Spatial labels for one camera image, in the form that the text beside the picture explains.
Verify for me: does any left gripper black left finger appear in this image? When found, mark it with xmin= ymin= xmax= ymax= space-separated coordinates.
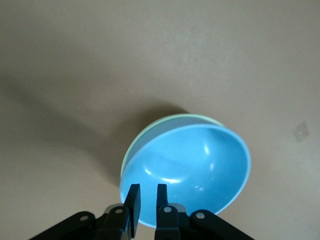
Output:
xmin=28 ymin=183 xmax=141 ymax=240

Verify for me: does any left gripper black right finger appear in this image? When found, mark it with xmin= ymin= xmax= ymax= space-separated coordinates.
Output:
xmin=154 ymin=183 xmax=256 ymax=240

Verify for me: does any blue bowl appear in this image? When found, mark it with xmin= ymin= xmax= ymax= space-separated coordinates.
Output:
xmin=119 ymin=124 xmax=252 ymax=229

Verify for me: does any green bowl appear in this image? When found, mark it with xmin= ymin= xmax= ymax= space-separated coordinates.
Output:
xmin=120 ymin=113 xmax=226 ymax=181

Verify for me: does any clear tape patch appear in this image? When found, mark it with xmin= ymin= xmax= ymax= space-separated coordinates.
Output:
xmin=291 ymin=120 xmax=311 ymax=141

